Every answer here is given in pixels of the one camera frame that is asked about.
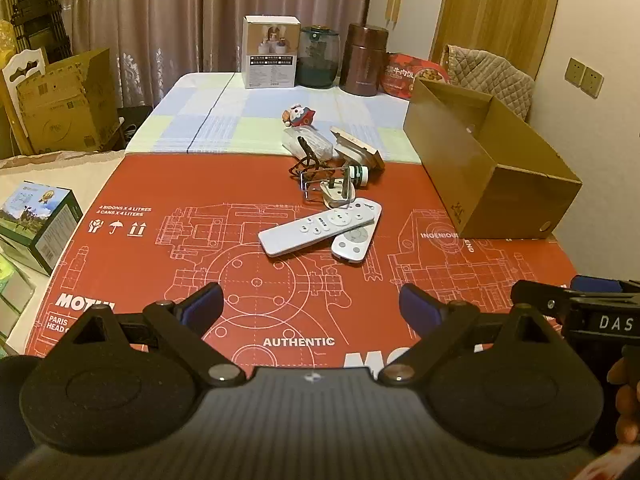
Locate clear plastic case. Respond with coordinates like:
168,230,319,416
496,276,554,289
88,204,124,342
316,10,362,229
282,127,335,158

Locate person's right forearm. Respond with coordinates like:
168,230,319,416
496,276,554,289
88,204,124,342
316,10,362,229
575,442,640,480

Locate pastel checkered tablecloth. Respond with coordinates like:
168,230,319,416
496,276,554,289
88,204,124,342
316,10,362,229
125,72,423,165

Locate small white bottle green cap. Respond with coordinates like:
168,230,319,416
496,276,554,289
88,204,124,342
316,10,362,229
347,162,371,188

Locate long white remote control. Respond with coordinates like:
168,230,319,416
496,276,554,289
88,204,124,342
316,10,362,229
257,199,383,258

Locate large open cardboard carton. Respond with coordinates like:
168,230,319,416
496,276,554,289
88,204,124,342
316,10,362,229
15,49,121,156

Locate white wooden chair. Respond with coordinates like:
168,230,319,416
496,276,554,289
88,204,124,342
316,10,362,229
0,47,51,156

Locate quilted beige chair cover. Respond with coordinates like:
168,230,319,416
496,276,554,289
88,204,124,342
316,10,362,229
442,44,536,121

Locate folded dark rack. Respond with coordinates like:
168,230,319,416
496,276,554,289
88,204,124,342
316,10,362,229
0,0,73,61

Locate wooden door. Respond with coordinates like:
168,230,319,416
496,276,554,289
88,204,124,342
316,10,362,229
430,0,566,81

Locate red white toy figure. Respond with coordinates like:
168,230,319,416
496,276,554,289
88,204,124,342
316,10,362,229
281,104,316,128

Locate beige wall socket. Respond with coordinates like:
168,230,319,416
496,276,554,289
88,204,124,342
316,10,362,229
580,66,604,98
565,57,587,88

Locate white product box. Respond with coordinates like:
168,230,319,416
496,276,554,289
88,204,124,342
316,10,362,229
242,15,302,90

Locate green glass jar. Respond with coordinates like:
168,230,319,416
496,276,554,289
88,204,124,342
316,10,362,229
295,26,342,88

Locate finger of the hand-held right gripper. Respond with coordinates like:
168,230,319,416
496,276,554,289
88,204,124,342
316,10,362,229
571,275,640,295
510,280,572,318

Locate person's right hand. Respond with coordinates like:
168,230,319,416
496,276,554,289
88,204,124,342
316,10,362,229
607,345,640,446

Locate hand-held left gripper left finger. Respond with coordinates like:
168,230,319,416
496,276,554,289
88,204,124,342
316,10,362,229
72,282,247,388

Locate red instant meal box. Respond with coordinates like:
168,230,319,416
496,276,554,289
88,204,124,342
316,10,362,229
382,52,451,98

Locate brown thermos flask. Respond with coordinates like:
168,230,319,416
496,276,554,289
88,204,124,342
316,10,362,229
340,23,390,97

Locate mauve patterned curtain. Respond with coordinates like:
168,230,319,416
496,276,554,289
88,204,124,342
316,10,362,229
52,0,376,108

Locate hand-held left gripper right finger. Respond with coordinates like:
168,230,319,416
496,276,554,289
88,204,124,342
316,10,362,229
377,282,567,388

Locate white square wall plate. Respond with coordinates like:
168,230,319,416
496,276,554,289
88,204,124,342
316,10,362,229
330,126,386,171

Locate green printed box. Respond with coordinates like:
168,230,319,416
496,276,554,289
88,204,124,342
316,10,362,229
0,180,83,277

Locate stacked green boxes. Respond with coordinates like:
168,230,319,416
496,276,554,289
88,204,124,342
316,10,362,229
0,250,51,341

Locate brown cardboard box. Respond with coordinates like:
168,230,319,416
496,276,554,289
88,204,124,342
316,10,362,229
403,78,583,240

